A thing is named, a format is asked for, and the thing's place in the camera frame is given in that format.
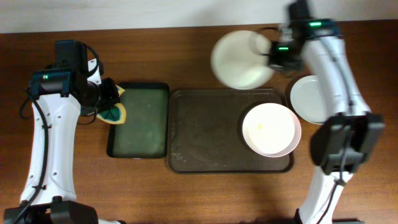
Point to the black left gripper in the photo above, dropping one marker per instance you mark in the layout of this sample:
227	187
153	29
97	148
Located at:
109	84

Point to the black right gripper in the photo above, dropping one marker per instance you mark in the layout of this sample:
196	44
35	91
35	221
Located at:
273	59

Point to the green and yellow sponge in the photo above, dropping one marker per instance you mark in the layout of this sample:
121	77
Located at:
114	114

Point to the pale blue plate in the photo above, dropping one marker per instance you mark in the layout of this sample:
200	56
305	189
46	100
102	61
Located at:
306	100

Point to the cream white plate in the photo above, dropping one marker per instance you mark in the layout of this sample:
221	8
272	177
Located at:
239	60

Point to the pink white plate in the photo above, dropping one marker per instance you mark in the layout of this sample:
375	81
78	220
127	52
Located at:
271	130

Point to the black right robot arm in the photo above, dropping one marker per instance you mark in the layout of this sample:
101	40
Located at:
347	138

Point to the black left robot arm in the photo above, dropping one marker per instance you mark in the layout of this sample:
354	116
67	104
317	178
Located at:
59	97

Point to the black rectangular water tray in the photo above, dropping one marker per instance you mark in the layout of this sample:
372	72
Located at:
144	133

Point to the brown serving tray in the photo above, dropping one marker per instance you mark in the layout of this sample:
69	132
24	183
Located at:
205	132

